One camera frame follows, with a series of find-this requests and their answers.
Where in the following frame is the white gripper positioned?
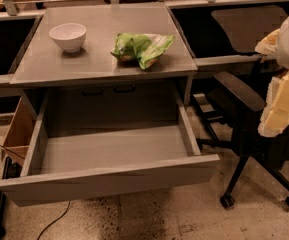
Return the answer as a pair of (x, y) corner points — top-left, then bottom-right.
(258, 16), (289, 138)

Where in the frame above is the green rice chip bag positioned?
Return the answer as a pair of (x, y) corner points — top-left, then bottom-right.
(111, 32), (174, 70)

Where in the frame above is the grey open top drawer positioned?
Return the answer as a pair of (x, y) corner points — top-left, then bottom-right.
(0, 86), (219, 206)

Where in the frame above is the grey cabinet with top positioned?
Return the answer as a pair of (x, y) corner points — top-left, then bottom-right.
(10, 3), (197, 102)

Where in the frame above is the black office chair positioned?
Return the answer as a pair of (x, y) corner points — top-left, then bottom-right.
(190, 5), (289, 210)

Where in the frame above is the white ceramic bowl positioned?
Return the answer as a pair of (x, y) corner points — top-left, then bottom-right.
(49, 23), (87, 53)

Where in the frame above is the brown cardboard box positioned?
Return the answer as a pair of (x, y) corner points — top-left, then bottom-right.
(3, 99), (36, 166)

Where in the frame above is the black floor cable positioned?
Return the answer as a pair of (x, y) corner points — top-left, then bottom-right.
(36, 200), (72, 240)

